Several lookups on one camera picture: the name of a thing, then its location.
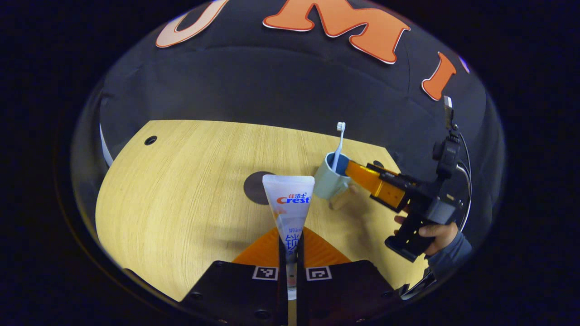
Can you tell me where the white toothpaste tube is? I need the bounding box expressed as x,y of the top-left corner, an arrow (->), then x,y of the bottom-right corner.
262,174 -> 315,302

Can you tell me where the light blue cup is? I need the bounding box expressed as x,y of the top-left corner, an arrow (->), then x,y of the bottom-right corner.
314,152 -> 358,210

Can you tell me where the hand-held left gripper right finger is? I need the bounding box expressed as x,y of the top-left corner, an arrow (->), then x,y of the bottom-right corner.
295,226 -> 401,326

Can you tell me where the white toothbrush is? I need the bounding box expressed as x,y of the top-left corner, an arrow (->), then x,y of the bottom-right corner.
331,121 -> 346,173

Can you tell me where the dark brown round coaster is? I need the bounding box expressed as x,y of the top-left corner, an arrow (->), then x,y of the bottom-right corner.
243,171 -> 277,205

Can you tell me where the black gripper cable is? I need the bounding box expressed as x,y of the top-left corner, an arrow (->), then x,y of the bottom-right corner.
455,132 -> 473,231

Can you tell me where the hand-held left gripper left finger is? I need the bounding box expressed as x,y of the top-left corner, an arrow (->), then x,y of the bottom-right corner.
179,226 -> 290,326

